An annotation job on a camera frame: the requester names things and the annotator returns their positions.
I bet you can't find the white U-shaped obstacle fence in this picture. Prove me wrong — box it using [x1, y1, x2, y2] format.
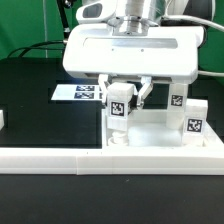
[0, 109, 224, 176]

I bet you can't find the white sheet with fiducial tags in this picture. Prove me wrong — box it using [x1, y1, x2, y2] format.
[51, 84, 102, 101]

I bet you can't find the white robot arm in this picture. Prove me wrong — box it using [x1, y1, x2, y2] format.
[63, 0, 224, 107]

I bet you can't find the white square table top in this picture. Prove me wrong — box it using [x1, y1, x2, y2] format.
[102, 109, 224, 149]

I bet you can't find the black cable on table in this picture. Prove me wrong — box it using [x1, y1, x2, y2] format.
[7, 39, 71, 60]

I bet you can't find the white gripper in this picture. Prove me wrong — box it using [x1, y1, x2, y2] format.
[63, 1, 204, 110]

